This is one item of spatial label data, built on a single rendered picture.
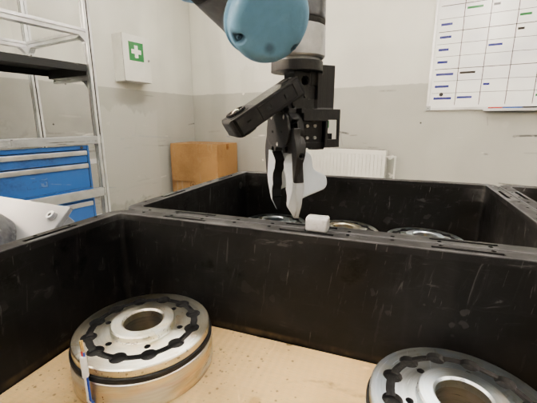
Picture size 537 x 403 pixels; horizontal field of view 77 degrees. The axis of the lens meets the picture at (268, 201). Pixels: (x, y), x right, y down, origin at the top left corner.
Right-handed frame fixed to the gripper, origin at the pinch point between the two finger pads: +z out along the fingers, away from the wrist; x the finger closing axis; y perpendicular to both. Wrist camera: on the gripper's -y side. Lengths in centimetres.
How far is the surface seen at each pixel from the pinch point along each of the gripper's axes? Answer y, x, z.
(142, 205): -19.7, -6.6, -3.4
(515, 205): 16.9, -22.3, -3.4
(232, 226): -13.1, -17.4, -3.3
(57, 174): -55, 179, 17
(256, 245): -11.5, -19.0, -1.9
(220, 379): -16.1, -22.9, 6.6
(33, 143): -63, 171, -1
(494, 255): 0.9, -30.7, -3.4
